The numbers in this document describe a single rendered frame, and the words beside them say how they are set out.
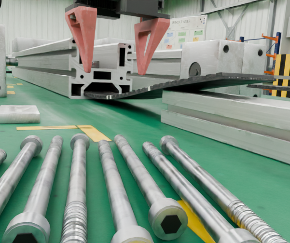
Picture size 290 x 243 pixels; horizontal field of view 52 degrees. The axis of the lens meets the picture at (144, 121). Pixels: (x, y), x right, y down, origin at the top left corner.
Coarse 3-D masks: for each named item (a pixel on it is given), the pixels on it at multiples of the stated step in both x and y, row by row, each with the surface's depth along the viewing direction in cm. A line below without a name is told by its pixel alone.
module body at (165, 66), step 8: (128, 56) 68; (136, 56) 65; (152, 56) 59; (160, 56) 56; (168, 56) 54; (176, 56) 52; (136, 64) 65; (152, 64) 59; (160, 64) 56; (168, 64) 54; (176, 64) 52; (136, 72) 65; (152, 72) 59; (160, 72) 56; (168, 72) 54; (176, 72) 52; (136, 80) 65; (144, 80) 62; (152, 80) 59; (160, 80) 56; (168, 80) 54; (136, 88) 65
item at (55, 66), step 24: (48, 48) 53; (72, 48) 44; (96, 48) 53; (120, 48) 47; (24, 72) 82; (48, 72) 59; (72, 72) 44; (96, 72) 51; (120, 72) 46; (72, 96) 43
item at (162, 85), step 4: (160, 84) 25; (164, 84) 25; (168, 84) 24; (160, 88) 26; (164, 88) 26; (168, 88) 26; (172, 88) 26; (176, 88) 26; (180, 88) 26; (184, 88) 26; (188, 88) 26; (192, 88) 26; (196, 88) 27; (200, 88) 27; (204, 88) 27; (208, 88) 27; (212, 88) 27
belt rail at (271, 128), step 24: (168, 96) 25; (192, 96) 23; (216, 96) 21; (240, 96) 22; (168, 120) 26; (192, 120) 23; (216, 120) 21; (240, 120) 19; (264, 120) 17; (288, 120) 16; (240, 144) 19; (264, 144) 17; (288, 144) 16
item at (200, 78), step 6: (192, 78) 22; (198, 78) 21; (204, 78) 21; (198, 84) 23; (204, 84) 23; (210, 84) 23; (216, 84) 23; (222, 84) 23; (228, 84) 24; (234, 84) 24; (240, 84) 24
